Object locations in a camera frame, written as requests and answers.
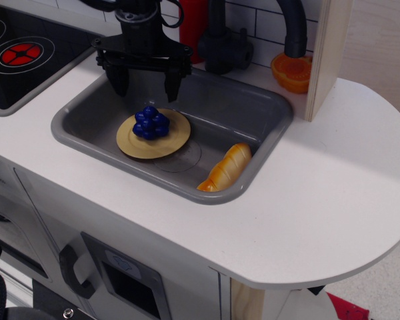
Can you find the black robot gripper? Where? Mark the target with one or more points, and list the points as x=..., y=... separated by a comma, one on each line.
x=142, y=44

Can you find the blue toy blueberries cluster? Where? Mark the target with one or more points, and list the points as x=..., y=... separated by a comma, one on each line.
x=150, y=124

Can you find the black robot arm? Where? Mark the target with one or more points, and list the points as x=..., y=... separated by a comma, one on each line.
x=132, y=6

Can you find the yellow toy plate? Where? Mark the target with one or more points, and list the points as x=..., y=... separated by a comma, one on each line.
x=134, y=146

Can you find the grey toy sink basin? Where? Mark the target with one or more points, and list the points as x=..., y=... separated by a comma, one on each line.
x=221, y=112

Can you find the dark grey toy faucet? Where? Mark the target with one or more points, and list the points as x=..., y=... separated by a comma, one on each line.
x=222, y=52

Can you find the red ketchup bottle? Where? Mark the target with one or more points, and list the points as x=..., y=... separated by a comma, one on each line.
x=194, y=24

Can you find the black toy stovetop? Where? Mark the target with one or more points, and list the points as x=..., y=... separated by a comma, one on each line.
x=34, y=53

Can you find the toy bread loaf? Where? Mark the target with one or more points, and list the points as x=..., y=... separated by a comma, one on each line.
x=225, y=173

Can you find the orange half toy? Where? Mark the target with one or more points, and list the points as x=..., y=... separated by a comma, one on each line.
x=293, y=74

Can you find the light wooden side panel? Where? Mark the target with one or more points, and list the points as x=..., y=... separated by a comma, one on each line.
x=328, y=51

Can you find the white oven door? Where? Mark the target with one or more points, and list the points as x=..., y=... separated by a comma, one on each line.
x=24, y=242

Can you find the grey dishwasher door panel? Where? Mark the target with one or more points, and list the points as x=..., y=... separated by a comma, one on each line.
x=129, y=280

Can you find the red cloth on floor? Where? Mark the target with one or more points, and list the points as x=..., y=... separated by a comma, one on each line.
x=346, y=310

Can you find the black oven door handle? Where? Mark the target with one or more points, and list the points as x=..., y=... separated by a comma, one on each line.
x=67, y=261

